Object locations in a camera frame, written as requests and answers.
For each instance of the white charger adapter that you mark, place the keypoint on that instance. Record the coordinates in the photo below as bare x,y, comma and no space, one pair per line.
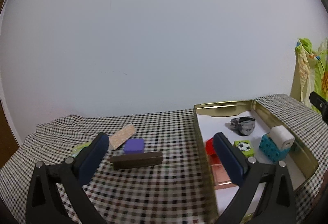
282,137

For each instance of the dark brown wooden block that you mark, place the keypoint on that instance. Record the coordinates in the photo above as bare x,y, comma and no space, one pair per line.
147,159

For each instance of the white paper tray liner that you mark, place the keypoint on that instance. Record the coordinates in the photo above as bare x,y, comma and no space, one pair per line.
212,125

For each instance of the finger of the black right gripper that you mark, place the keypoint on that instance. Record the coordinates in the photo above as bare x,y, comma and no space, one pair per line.
320,103

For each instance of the checkered tablecloth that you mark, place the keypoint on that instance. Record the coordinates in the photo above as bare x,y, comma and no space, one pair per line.
173,192

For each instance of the gold metal tin tray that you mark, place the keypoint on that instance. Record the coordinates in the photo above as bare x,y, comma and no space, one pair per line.
273,110

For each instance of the blue toy building brick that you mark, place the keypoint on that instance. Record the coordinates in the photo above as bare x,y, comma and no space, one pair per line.
271,151

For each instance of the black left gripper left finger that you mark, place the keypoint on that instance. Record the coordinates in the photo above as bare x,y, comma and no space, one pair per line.
44,203

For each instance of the red small box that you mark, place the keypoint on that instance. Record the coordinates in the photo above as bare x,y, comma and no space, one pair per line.
209,147

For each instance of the grey black object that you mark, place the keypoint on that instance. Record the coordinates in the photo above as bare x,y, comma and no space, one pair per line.
244,126

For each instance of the purple rectangular block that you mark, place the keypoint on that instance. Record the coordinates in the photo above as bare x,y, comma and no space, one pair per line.
134,146

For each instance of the green soccer toy brick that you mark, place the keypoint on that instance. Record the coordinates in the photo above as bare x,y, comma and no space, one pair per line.
245,147

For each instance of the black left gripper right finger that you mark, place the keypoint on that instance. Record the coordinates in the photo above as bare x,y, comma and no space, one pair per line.
277,201

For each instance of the copper embossed metal bar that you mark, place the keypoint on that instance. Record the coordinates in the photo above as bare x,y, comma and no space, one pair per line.
221,180

